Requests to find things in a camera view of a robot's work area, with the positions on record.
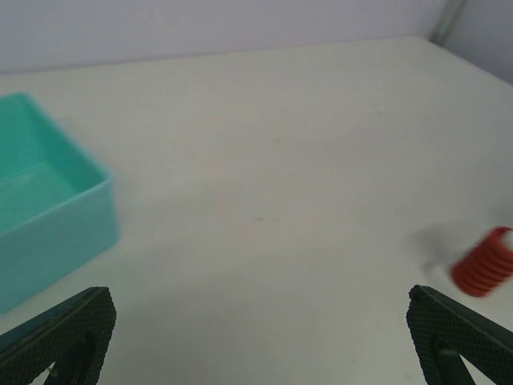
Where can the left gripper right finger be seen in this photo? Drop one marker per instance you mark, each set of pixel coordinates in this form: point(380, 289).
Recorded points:
point(445, 333)

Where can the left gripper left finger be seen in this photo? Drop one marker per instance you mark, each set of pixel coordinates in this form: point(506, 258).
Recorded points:
point(69, 340)

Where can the long red spring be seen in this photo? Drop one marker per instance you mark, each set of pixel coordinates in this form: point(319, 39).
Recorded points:
point(487, 265)

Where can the teal plastic bin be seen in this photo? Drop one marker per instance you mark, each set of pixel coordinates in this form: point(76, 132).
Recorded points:
point(57, 209)

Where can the right aluminium corner post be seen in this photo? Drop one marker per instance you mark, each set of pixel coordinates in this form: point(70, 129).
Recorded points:
point(447, 21)

